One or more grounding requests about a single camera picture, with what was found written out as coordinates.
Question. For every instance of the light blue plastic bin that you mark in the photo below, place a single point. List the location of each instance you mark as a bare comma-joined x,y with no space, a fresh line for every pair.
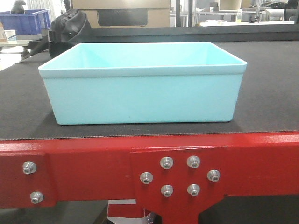
114,83

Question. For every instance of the black conveyor belt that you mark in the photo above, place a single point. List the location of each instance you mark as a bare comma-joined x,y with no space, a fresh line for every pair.
268,100

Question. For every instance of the cardboard box in background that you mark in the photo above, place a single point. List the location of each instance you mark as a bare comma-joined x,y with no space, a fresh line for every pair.
125,13

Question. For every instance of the black bag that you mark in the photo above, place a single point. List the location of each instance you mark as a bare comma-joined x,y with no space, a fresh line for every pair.
68,30

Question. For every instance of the blue crate in background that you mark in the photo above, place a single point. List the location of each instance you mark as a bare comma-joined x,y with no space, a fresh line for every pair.
32,22

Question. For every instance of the red metal conveyor frame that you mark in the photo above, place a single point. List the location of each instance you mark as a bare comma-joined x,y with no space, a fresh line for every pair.
175,176

